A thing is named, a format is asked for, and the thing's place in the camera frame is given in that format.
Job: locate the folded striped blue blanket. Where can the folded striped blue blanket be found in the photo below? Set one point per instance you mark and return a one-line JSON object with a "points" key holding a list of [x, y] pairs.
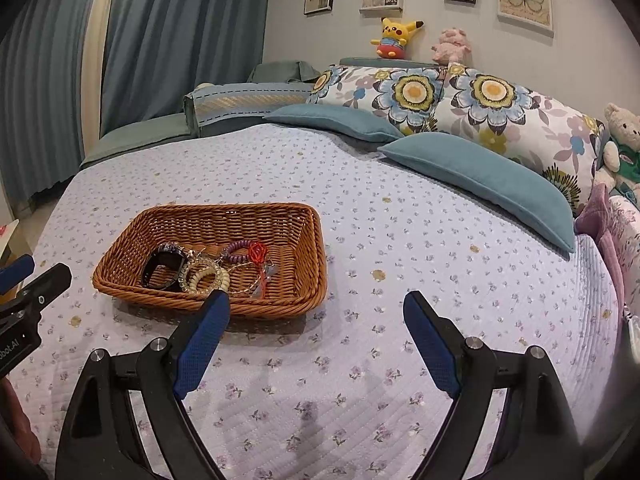
{"points": [[240, 105]]}

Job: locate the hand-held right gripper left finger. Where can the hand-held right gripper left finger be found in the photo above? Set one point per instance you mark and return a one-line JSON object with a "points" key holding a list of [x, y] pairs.
{"points": [[205, 345]]}

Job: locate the pink hair pin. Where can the pink hair pin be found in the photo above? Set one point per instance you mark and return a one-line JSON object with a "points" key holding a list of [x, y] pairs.
{"points": [[261, 285]]}

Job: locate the brown wicker basket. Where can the brown wicker basket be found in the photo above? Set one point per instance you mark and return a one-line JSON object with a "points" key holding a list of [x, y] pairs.
{"points": [[280, 225]]}

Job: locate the teal blue pillow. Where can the teal blue pillow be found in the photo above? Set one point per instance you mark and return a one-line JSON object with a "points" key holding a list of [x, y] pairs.
{"points": [[340, 120], [480, 175]]}

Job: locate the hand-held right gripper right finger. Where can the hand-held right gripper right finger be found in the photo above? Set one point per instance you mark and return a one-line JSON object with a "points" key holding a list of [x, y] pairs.
{"points": [[430, 345]]}

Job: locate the blue curtain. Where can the blue curtain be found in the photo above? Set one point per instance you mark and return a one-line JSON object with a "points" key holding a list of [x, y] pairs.
{"points": [[45, 85], [185, 35]]}

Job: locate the person's left hand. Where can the person's left hand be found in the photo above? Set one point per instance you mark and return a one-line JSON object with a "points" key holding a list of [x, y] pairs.
{"points": [[17, 420]]}

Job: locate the yellow plush toy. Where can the yellow plush toy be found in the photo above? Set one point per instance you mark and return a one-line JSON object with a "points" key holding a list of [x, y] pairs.
{"points": [[392, 37]]}

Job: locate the white teddy bear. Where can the white teddy bear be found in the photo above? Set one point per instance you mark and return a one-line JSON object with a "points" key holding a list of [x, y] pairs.
{"points": [[622, 150]]}

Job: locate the butterfly picture frame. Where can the butterfly picture frame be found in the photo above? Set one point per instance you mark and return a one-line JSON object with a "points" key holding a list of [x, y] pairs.
{"points": [[525, 2]]}

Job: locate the pink plush toy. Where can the pink plush toy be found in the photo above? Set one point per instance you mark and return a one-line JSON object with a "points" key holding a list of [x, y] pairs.
{"points": [[452, 47]]}

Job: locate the purple cloth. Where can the purple cloth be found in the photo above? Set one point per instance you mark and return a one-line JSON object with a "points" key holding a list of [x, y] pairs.
{"points": [[600, 230]]}

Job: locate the quilted floral bedspread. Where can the quilted floral bedspread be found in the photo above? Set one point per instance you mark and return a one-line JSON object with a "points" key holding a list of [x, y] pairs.
{"points": [[400, 220]]}

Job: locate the black wrist watch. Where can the black wrist watch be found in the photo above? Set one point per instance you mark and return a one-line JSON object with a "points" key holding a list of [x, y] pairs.
{"points": [[167, 265]]}

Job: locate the floral print pillow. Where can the floral print pillow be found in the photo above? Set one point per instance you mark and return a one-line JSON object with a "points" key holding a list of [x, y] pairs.
{"points": [[525, 115], [400, 92]]}

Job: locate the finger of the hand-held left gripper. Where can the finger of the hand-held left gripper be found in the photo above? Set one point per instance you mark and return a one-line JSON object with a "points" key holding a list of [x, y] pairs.
{"points": [[47, 285], [15, 270]]}

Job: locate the pink floral quilt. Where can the pink floral quilt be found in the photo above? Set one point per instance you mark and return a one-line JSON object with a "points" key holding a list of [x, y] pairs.
{"points": [[627, 240]]}

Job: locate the grey green headboard cushion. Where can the grey green headboard cushion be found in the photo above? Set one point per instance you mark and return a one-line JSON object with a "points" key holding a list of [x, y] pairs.
{"points": [[280, 72], [135, 135]]}

